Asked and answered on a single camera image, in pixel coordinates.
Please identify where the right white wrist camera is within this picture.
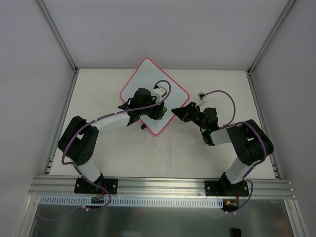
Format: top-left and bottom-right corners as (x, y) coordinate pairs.
(196, 92), (206, 107)

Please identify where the black object bottom edge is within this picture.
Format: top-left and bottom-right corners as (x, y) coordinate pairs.
(230, 228), (242, 237)

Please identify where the purple cable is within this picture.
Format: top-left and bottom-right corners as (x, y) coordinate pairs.
(201, 90), (268, 215)
(61, 80), (172, 211)

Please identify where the pink framed whiteboard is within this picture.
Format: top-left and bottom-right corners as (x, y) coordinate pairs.
(120, 58), (190, 135)

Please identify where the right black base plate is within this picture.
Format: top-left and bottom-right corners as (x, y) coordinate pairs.
(204, 180), (249, 197)

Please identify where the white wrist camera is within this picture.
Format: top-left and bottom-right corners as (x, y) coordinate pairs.
(196, 92), (206, 107)
(151, 86), (167, 103)

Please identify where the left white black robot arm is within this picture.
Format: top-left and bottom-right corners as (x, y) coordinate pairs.
(57, 86), (170, 193)

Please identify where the right aluminium frame post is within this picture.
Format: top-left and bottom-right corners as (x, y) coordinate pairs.
(247, 0), (297, 75)

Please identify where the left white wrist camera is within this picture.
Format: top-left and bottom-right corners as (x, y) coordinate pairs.
(151, 86), (167, 103)

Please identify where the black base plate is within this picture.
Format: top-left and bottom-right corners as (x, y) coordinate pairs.
(204, 180), (249, 197)
(74, 178), (119, 195)

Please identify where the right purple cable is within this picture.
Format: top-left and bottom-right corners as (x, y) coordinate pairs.
(201, 90), (268, 215)

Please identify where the left aluminium frame post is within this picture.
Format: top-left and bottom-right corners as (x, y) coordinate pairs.
(35, 0), (78, 73)

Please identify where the white slotted cable duct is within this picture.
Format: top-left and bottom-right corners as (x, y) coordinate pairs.
(39, 195), (224, 209)

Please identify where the aluminium frame post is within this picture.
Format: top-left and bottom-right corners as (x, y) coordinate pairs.
(247, 0), (297, 75)
(35, 0), (78, 73)

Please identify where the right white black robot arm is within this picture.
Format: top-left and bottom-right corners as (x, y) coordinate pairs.
(171, 102), (274, 196)

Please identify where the aluminium mounting rail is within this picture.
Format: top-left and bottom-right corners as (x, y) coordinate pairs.
(28, 175), (296, 199)

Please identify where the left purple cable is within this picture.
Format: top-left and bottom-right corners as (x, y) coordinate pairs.
(61, 80), (172, 211)

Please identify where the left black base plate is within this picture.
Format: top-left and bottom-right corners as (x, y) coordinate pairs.
(74, 178), (119, 195)

